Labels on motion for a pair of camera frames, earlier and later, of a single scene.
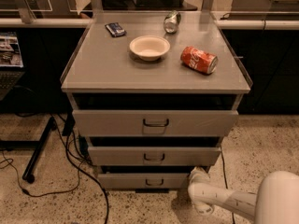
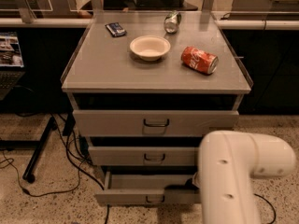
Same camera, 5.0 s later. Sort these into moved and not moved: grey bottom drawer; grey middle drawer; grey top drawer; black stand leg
Moved: grey bottom drawer
Not moved: grey top drawer; grey middle drawer; black stand leg
